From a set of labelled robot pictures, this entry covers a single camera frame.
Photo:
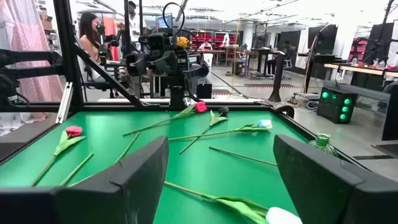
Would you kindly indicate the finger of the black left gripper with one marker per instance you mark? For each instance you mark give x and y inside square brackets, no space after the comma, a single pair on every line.
[136,64]
[196,70]

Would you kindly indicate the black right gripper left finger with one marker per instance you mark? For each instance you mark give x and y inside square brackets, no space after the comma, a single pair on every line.
[93,202]

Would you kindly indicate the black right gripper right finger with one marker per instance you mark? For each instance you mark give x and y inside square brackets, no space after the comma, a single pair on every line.
[326,193]

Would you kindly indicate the red artificial tulip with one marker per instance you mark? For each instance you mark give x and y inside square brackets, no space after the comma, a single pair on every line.
[73,131]
[200,107]

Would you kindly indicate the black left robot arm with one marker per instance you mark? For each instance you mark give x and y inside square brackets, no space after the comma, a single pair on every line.
[178,96]

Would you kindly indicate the green glass vase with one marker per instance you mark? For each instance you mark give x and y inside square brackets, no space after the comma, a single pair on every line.
[323,141]

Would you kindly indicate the yellow flower bunch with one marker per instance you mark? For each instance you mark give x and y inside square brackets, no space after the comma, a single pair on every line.
[183,42]

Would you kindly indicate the person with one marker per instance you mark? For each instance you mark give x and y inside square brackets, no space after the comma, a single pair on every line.
[205,46]
[88,40]
[134,23]

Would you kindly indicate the small computer monitor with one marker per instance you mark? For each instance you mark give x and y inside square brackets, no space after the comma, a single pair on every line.
[164,20]

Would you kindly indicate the black computer tower green fans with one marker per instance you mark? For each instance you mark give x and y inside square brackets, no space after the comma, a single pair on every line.
[335,105]

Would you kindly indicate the green table mat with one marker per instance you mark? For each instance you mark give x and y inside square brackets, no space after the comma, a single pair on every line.
[199,168]

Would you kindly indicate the pink fabric curtain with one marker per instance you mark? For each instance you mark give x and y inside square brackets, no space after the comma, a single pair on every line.
[31,53]

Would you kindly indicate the wooden desk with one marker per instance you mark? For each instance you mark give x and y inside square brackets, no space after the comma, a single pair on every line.
[360,70]

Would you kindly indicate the black monitor on stand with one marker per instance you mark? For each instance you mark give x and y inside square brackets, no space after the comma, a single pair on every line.
[323,39]

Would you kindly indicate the black aluminium table frame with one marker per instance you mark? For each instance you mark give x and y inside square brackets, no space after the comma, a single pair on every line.
[70,62]

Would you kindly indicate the silver metal bracket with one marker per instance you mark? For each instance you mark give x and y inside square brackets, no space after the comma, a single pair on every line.
[64,102]

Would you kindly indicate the black pedestal stand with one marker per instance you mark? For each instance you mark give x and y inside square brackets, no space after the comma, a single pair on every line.
[277,77]

